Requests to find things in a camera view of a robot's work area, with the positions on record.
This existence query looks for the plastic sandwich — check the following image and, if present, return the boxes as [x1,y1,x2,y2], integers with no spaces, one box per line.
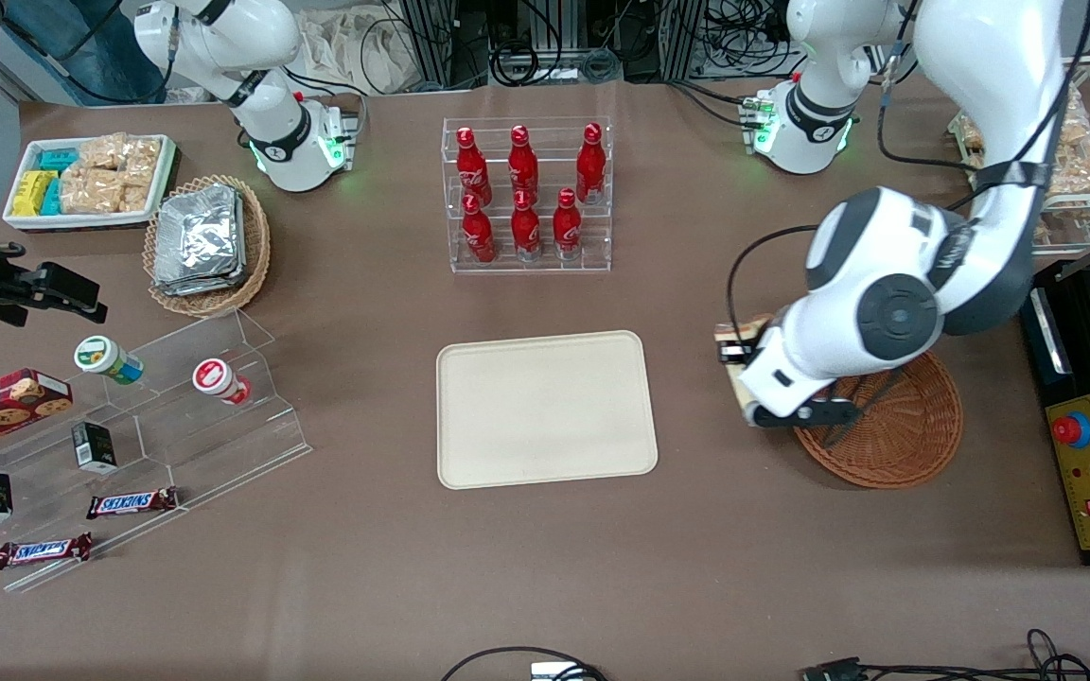
[713,320,775,427]

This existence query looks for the dark brown wicker basket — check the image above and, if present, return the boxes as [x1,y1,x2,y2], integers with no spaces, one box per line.
[791,348,964,490]

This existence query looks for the light wicker basket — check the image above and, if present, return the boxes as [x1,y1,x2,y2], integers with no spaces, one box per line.
[143,175,272,318]

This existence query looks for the beige plastic tray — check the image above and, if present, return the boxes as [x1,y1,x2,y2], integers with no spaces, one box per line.
[436,330,659,491]

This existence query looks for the white rectangular snack dish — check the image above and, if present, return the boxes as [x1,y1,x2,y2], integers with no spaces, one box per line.
[3,134,177,233]

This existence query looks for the green sunflower lid cup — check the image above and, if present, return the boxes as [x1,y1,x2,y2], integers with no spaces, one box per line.
[73,335,145,385]

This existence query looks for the yellow snack packet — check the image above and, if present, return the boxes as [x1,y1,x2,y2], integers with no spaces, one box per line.
[12,170,58,217]

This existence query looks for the red plaid cookie box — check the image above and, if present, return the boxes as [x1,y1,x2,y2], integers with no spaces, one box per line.
[0,368,74,462]

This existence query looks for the foil wrapped packet stack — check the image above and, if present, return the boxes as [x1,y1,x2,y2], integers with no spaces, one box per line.
[153,184,248,296]

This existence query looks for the small black carton with barcode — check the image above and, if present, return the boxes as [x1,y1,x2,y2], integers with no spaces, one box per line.
[71,421,118,474]

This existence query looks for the red lid yogurt cup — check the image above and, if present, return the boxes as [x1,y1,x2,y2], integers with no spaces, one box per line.
[192,358,253,407]

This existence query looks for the clear acrylic stepped shelf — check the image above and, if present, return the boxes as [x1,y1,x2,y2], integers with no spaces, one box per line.
[0,307,312,595]

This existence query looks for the clear acrylic bottle rack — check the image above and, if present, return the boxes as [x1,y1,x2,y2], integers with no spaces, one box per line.
[441,116,614,275]

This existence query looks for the red cola bottle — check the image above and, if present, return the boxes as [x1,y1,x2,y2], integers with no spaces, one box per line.
[507,125,540,200]
[575,123,607,205]
[552,187,584,261]
[455,127,491,204]
[510,189,542,263]
[462,194,497,264]

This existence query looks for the Snickers chocolate bar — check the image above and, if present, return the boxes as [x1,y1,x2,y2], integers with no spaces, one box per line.
[86,487,180,520]
[0,533,94,570]

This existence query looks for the blue fabric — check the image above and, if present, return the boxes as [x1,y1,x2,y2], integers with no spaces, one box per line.
[1,0,167,105]

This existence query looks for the black control box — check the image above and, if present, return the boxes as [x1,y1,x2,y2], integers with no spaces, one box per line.
[1018,260,1090,568]

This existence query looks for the clear bagged snack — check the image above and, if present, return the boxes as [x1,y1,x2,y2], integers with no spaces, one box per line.
[1046,132,1090,200]
[950,112,986,157]

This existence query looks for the white cloth bag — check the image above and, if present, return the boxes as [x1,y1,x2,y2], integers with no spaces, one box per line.
[294,9,432,96]

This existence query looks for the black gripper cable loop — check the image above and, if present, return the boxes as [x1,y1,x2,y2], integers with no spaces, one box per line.
[727,225,820,332]

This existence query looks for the black cable connector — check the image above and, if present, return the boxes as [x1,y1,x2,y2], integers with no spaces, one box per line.
[800,657,863,681]

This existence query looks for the tangled black cables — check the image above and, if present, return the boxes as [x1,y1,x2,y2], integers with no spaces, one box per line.
[862,629,1090,681]

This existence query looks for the black floor cable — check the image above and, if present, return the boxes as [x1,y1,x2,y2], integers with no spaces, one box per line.
[439,646,607,681]

